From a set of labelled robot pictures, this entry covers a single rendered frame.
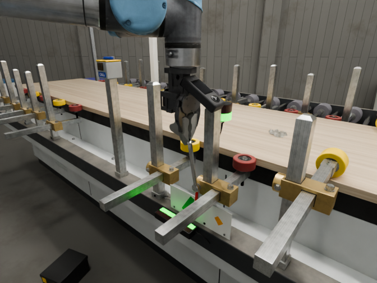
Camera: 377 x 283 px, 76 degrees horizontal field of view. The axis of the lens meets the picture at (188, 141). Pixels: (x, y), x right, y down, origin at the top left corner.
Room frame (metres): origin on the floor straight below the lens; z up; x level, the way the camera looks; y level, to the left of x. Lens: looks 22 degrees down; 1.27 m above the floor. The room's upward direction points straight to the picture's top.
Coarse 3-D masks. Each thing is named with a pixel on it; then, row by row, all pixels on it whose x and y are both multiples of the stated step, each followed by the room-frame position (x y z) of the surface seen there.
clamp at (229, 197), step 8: (200, 176) 0.69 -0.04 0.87; (200, 184) 0.67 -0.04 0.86; (208, 184) 0.65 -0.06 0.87; (216, 184) 0.65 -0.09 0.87; (224, 184) 0.65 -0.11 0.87; (200, 192) 0.67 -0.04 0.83; (224, 192) 0.61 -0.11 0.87; (232, 192) 0.61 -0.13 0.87; (224, 200) 0.61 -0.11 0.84; (232, 200) 0.61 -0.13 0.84
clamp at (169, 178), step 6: (150, 162) 0.85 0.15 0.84; (150, 168) 0.83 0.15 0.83; (156, 168) 0.80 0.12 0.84; (162, 168) 0.80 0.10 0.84; (168, 168) 0.80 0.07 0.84; (174, 168) 0.80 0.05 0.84; (150, 174) 0.83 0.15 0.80; (168, 174) 0.76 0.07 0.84; (174, 174) 0.78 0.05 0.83; (168, 180) 0.76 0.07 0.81; (174, 180) 0.78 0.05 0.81
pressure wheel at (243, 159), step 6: (234, 156) 0.77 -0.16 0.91; (240, 156) 0.78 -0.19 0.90; (246, 156) 0.78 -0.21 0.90; (252, 156) 0.77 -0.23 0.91; (234, 162) 0.75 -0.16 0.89; (240, 162) 0.73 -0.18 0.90; (246, 162) 0.72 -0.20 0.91; (252, 162) 0.73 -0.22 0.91; (240, 168) 0.73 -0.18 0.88; (246, 168) 0.72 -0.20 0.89; (252, 168) 0.73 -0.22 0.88
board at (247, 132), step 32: (64, 96) 1.91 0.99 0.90; (96, 96) 1.91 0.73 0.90; (128, 96) 1.91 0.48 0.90; (224, 128) 1.11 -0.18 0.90; (256, 128) 1.11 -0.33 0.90; (288, 128) 1.11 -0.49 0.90; (320, 128) 1.11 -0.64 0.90; (352, 128) 1.11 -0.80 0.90; (256, 160) 0.77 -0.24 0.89; (288, 160) 0.75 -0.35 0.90; (352, 160) 0.75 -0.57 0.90; (352, 192) 0.58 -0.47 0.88
